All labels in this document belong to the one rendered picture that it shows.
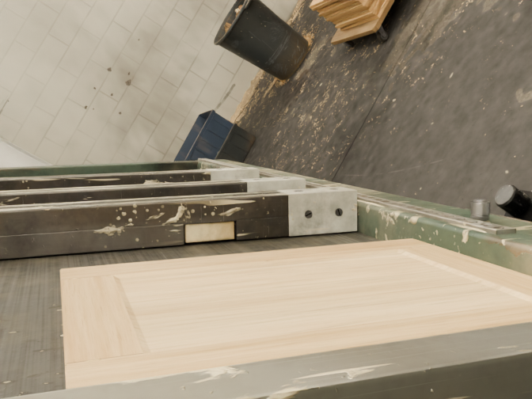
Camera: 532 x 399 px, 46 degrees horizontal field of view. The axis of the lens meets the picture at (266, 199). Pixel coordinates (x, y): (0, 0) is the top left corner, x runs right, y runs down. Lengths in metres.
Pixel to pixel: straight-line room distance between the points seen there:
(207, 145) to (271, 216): 3.95
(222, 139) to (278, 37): 0.92
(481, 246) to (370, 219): 0.28
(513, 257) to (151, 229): 0.52
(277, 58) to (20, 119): 2.30
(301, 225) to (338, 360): 0.63
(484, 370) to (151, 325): 0.28
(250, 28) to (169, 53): 1.21
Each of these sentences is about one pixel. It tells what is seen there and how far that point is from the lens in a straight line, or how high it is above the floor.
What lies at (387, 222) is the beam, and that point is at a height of 0.90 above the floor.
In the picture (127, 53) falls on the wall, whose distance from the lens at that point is 5.92.
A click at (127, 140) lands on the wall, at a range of 5.88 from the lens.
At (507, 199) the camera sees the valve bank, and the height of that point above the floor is 0.79.
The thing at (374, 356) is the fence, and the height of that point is 1.15.
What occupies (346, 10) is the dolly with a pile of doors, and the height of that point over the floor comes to 0.27.
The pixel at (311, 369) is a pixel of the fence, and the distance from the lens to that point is 0.40.
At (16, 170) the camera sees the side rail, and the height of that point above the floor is 1.42.
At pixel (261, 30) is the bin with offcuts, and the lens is 5.03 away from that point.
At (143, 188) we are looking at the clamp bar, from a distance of 1.19.
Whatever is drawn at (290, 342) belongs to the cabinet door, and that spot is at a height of 1.16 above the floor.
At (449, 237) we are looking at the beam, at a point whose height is 0.90.
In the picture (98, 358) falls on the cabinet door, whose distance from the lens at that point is 0.49.
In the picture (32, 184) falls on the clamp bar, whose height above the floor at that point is 1.37.
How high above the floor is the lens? 1.39
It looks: 20 degrees down
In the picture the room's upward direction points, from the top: 59 degrees counter-clockwise
